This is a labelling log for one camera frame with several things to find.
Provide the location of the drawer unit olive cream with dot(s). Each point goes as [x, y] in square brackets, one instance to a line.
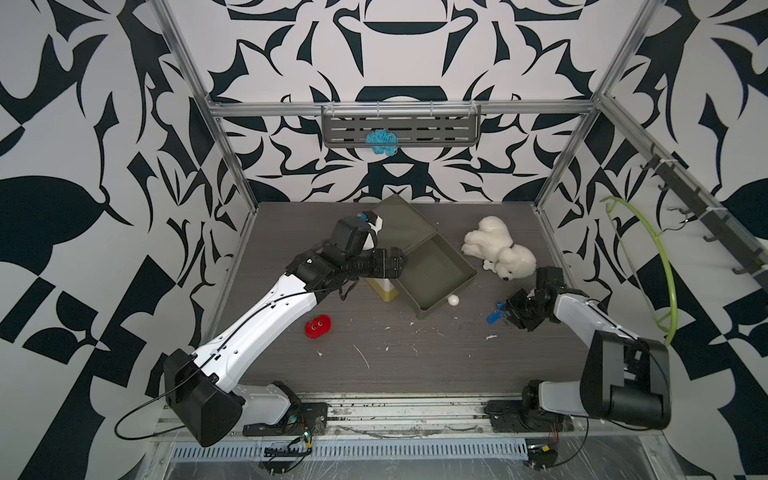
[404, 227]

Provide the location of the dark wall hook rail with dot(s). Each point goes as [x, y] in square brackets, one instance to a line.
[722, 224]

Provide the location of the white plush polar bear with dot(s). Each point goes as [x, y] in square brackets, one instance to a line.
[492, 243]

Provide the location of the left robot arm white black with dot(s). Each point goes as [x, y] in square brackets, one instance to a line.
[203, 386]

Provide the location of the olive top drawer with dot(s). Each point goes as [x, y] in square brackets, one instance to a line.
[434, 270]

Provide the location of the green clothes hanger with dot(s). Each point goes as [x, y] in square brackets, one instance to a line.
[654, 276]

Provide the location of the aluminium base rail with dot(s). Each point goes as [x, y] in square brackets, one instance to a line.
[402, 415]

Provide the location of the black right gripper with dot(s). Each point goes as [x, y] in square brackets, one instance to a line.
[513, 303]

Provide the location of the red toy with eyes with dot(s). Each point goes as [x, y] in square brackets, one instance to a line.
[318, 327]

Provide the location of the teal crumpled scrunchie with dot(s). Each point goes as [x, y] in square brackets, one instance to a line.
[383, 142]

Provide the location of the grey slotted wall shelf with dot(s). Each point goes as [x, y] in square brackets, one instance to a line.
[431, 126]

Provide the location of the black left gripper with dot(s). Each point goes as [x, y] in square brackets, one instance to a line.
[380, 270]

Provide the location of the white slotted cable duct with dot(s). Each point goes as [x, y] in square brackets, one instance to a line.
[514, 449]

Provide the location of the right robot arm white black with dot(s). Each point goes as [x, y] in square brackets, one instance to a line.
[625, 378]

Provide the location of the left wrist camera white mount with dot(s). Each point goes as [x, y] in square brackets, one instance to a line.
[355, 234]

